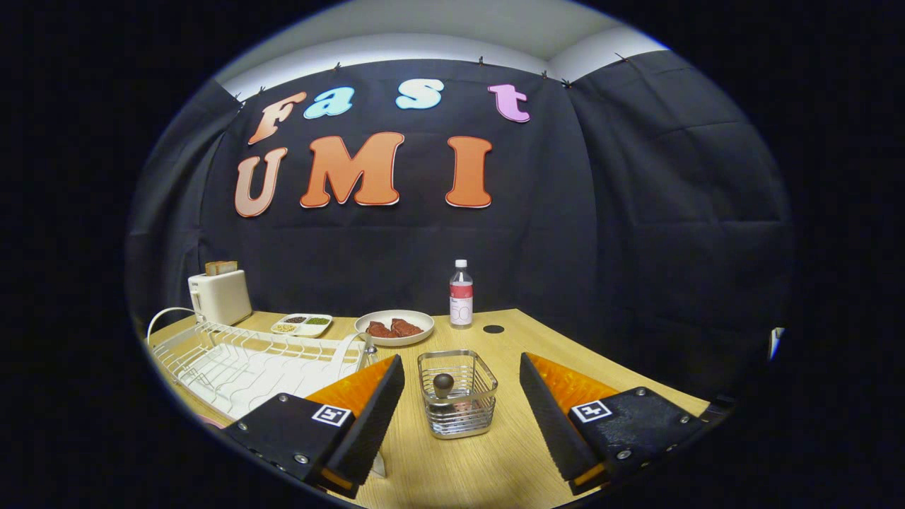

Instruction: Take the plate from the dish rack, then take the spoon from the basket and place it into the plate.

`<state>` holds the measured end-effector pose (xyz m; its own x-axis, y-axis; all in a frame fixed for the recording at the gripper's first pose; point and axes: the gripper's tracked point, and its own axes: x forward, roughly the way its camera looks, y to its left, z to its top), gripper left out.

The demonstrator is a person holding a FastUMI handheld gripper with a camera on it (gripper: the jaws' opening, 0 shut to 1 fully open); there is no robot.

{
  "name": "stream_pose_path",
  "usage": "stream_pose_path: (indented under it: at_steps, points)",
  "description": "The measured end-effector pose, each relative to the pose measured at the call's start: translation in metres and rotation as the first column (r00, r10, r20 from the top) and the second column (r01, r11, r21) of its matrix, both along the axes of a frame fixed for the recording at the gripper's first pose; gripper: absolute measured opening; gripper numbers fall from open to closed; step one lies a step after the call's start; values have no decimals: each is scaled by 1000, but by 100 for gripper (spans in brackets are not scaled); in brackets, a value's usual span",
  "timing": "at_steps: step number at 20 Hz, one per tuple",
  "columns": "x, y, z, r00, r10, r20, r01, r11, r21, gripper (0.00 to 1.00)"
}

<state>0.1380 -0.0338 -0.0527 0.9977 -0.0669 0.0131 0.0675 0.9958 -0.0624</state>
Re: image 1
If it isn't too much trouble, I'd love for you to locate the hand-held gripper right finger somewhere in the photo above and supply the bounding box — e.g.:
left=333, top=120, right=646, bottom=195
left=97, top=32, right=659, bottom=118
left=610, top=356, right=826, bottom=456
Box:
left=519, top=352, right=708, bottom=496

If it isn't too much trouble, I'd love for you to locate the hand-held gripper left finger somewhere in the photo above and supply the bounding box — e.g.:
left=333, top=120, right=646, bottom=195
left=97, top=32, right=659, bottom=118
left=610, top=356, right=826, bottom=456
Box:
left=223, top=353, right=406, bottom=499

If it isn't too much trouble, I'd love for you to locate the metal spoon with dark handle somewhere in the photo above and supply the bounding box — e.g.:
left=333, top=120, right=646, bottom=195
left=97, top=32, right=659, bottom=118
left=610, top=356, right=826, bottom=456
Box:
left=431, top=373, right=489, bottom=418

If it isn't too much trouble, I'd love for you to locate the metal wire basket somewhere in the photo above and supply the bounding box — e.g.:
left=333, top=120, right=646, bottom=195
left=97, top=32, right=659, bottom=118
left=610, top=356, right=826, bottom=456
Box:
left=417, top=349, right=499, bottom=440

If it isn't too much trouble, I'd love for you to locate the white wire dish rack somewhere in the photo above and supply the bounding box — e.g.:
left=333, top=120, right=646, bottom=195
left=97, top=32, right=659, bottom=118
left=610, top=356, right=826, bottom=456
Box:
left=146, top=307, right=387, bottom=479

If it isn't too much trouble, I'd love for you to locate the white round plate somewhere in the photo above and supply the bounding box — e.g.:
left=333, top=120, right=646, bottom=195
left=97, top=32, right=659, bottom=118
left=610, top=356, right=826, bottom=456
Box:
left=354, top=310, right=436, bottom=347

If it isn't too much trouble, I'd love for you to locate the white divided dish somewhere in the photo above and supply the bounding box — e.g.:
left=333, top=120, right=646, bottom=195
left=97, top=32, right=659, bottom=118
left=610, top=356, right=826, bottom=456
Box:
left=271, top=313, right=334, bottom=338

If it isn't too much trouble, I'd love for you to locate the clear bottle with red label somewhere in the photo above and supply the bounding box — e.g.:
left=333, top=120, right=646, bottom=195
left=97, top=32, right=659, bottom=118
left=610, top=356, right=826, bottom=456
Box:
left=449, top=259, right=474, bottom=330

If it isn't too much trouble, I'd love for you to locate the white toaster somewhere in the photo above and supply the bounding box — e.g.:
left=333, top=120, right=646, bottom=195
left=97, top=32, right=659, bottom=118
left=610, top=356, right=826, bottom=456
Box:
left=187, top=269, right=253, bottom=327

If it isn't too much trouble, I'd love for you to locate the black backdrop cloth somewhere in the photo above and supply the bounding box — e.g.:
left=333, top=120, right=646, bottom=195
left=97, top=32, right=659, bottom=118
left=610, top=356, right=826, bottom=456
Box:
left=126, top=49, right=796, bottom=404

